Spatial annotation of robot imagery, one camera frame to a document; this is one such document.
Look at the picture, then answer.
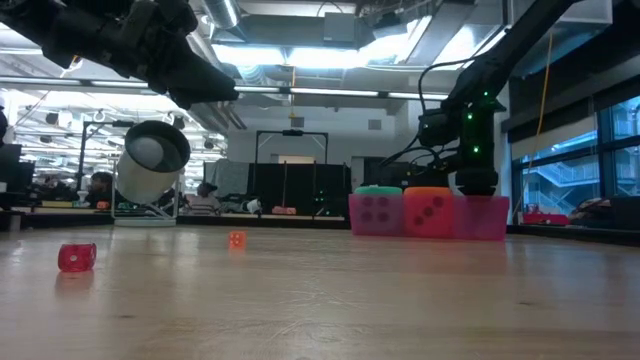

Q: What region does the black computer monitor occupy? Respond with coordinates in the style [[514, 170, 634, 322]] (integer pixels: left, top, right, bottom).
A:
[[0, 143, 24, 194]]

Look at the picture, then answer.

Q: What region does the white cylindrical cup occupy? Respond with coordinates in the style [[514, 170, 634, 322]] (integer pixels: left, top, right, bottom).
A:
[[115, 119, 193, 206]]

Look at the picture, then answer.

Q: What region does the person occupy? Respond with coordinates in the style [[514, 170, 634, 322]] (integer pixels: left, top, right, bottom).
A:
[[83, 171, 119, 209], [185, 182, 222, 216]]

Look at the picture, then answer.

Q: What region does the black distant gantry frame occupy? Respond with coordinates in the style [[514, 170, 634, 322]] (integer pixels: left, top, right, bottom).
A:
[[254, 129, 330, 166]]

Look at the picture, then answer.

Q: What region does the black cabinet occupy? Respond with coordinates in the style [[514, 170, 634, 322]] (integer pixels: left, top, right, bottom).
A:
[[363, 157, 450, 190]]

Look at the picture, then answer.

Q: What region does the large teal foam die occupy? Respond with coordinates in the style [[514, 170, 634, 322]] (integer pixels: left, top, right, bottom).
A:
[[352, 185, 405, 237]]

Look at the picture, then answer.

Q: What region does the pink translucent plastic bin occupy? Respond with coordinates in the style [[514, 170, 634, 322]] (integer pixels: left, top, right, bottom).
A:
[[348, 193, 511, 242]]

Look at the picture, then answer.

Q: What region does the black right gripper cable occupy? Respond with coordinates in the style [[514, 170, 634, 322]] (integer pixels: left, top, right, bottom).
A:
[[378, 57, 476, 174]]

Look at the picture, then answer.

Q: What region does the long ceiling light fixture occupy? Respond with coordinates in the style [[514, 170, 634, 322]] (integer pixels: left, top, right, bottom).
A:
[[0, 74, 451, 104]]

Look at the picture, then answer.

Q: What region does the red low object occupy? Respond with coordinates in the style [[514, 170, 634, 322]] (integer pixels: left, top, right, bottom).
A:
[[522, 212, 571, 226]]

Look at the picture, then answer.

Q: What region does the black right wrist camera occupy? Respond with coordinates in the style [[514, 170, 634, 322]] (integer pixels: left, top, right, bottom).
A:
[[417, 107, 460, 149]]

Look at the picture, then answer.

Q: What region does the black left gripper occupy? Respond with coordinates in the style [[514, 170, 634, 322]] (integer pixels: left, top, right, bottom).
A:
[[39, 0, 240, 110]]

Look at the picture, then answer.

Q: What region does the black room partition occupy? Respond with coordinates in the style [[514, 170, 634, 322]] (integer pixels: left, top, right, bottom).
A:
[[247, 162, 352, 217]]

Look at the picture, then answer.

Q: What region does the black aluminium table frame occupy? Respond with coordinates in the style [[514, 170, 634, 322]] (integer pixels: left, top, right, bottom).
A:
[[0, 209, 640, 247]]

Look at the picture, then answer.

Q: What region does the large orange foam die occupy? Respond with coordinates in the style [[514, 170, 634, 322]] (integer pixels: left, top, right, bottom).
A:
[[402, 186, 455, 239]]

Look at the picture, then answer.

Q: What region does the small red die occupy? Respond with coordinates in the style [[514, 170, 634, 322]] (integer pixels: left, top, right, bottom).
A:
[[57, 242, 98, 274]]

